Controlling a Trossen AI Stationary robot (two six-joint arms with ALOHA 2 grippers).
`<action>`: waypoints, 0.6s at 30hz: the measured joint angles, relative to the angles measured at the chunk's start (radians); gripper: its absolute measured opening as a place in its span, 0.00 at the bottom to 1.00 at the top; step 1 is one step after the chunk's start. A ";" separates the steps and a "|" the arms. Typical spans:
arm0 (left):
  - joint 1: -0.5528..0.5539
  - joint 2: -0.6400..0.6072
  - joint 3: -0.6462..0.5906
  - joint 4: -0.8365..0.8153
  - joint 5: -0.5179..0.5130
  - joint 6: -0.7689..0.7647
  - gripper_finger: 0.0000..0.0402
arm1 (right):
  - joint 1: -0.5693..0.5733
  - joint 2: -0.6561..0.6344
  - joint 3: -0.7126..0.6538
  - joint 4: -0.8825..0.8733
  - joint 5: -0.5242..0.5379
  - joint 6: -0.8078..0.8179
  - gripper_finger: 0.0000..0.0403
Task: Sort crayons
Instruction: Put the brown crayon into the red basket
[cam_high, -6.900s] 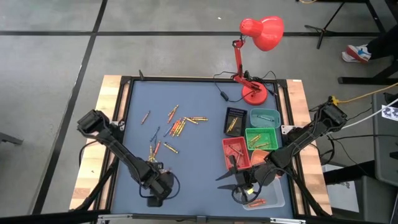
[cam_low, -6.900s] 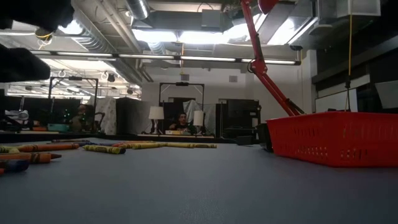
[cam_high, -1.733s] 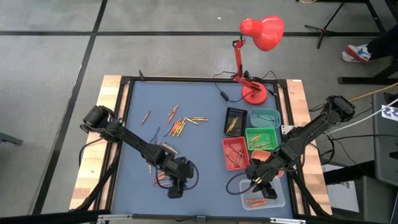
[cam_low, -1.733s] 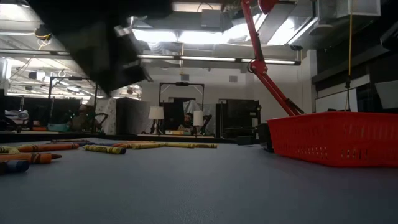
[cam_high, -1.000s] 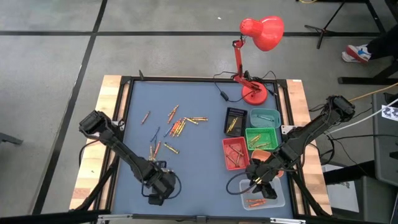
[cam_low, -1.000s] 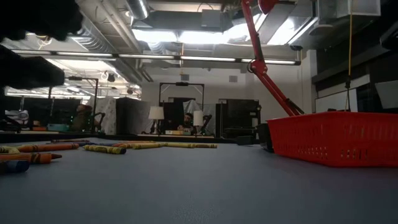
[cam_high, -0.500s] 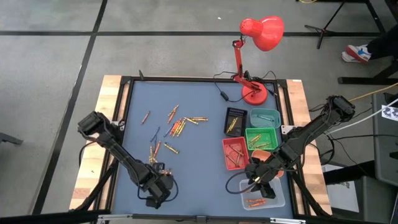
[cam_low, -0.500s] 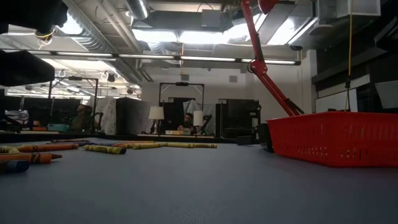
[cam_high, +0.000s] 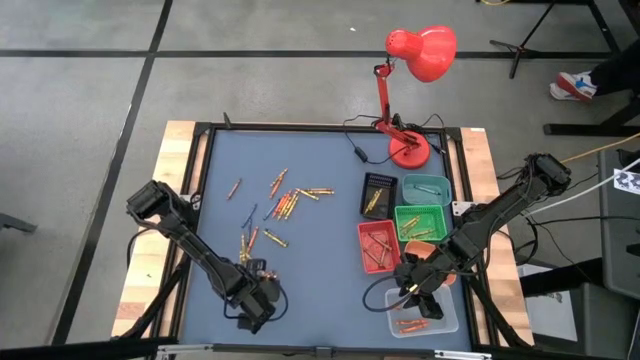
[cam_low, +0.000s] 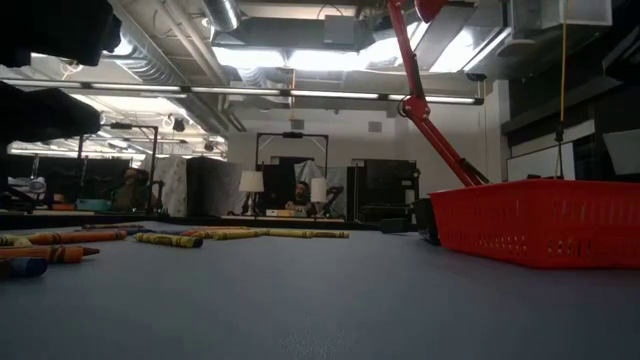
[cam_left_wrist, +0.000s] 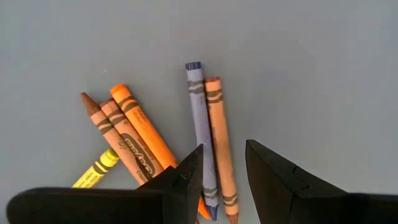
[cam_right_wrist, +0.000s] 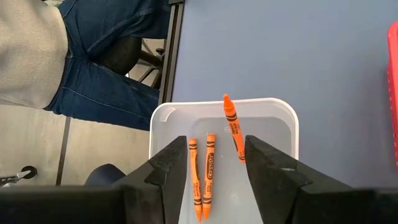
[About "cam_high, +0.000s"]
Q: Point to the clear plastic bin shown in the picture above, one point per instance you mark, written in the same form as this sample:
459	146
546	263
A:
447	320

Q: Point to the yellow crayon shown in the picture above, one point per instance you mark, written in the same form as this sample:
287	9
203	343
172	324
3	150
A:
375	200
321	193
306	194
321	189
293	206
371	202
279	177

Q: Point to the black slotted basket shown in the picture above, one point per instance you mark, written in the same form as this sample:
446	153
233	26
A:
387	182

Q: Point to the grey floor stand foot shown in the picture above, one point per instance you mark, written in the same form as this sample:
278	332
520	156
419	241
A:
15	222

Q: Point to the person's leg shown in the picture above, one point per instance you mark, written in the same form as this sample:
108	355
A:
617	70

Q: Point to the orange crayon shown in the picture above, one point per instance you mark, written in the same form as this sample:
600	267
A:
275	189
279	204
288	206
283	205
252	239
412	322
414	328

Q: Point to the grey equipment cart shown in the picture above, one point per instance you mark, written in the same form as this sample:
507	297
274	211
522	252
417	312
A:
620	240

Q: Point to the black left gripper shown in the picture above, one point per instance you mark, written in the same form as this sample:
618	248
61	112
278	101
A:
260	291

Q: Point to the black stand base bar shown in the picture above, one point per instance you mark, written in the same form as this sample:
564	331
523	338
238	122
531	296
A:
585	129

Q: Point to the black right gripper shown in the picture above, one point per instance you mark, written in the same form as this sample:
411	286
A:
422	286

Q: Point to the green slotted basket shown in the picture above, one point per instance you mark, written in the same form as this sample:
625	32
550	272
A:
435	215

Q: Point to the orange plastic bin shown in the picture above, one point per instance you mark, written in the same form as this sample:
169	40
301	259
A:
420	248

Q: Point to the teal blue crayon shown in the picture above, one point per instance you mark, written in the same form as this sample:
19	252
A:
427	189

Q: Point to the person's shoe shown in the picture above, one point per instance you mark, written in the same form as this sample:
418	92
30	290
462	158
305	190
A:
575	86

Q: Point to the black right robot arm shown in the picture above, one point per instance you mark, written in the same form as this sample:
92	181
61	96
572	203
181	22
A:
500	215

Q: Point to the red desk lamp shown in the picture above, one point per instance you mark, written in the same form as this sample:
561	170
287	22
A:
425	50

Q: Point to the teal plastic bin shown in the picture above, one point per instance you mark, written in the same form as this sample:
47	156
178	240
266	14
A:
440	200

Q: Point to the yellow-green crayon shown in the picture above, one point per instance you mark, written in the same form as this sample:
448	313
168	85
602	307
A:
423	233
243	247
412	226
275	238
407	222

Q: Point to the printed marker sheet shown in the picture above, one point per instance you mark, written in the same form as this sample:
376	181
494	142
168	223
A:
627	181

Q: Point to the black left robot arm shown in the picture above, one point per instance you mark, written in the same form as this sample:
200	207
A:
195	245

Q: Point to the black tripod stand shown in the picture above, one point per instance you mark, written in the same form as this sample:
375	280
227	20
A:
520	50

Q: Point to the red slotted basket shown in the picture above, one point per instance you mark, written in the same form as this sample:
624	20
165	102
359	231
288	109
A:
364	235

